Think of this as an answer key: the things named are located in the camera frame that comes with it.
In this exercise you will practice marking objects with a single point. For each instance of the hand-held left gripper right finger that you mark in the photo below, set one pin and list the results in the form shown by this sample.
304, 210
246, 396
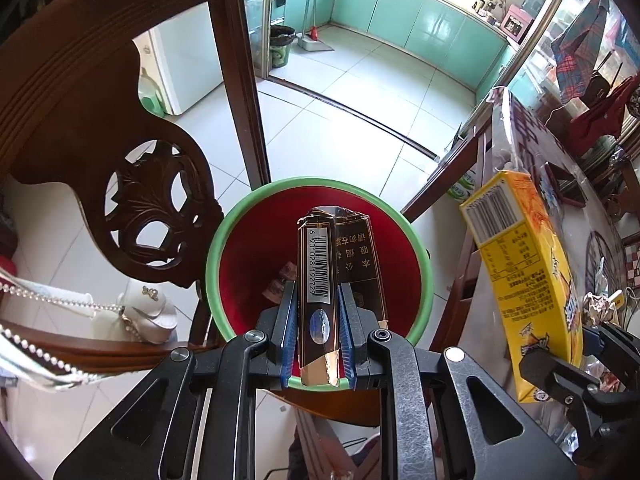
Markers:
347, 345

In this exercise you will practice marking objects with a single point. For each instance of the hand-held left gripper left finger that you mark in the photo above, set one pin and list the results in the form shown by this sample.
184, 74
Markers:
287, 340

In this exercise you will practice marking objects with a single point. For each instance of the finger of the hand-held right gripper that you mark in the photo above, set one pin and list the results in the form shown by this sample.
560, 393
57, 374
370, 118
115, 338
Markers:
597, 342
545, 370

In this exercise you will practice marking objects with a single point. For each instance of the dark cigarette pack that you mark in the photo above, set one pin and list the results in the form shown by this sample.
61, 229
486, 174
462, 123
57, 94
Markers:
320, 280

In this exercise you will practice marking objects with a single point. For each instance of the red bin with green rim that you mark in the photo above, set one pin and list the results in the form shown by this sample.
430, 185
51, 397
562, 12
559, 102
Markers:
390, 260

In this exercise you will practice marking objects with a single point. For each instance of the yellow cardboard box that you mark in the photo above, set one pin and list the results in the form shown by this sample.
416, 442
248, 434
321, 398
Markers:
530, 270

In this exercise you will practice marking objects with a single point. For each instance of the crumpled brown wrapper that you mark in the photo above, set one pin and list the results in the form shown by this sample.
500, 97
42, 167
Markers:
277, 287

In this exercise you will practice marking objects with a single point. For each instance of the red smartphone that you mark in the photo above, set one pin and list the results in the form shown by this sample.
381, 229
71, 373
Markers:
565, 182

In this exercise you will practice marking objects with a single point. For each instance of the green and white carton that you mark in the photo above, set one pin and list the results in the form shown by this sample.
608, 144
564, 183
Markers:
462, 187

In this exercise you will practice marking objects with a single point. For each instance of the carved wooden chair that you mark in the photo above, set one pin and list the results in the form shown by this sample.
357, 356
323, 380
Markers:
150, 195

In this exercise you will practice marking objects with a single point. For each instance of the red hanging garment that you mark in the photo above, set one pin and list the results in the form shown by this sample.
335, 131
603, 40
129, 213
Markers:
600, 120

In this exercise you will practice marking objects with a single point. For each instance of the kitchen bin with black bag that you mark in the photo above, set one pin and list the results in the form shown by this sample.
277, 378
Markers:
281, 52

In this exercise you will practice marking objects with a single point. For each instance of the plaid hanging cloth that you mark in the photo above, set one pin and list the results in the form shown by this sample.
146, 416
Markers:
575, 55

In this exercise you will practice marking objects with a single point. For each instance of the white refrigerator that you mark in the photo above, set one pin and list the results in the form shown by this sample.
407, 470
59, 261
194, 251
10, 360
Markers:
195, 60

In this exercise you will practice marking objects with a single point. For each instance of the grey dustpan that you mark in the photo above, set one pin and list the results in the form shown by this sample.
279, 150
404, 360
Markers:
315, 44

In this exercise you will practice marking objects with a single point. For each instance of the green kitchen cabinets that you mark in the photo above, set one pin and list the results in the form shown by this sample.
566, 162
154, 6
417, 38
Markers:
440, 30

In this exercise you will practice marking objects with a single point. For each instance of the pink box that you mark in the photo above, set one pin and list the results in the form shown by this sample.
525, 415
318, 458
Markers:
516, 24

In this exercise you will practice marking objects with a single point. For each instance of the broom with red head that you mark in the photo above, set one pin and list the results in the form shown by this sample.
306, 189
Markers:
311, 10

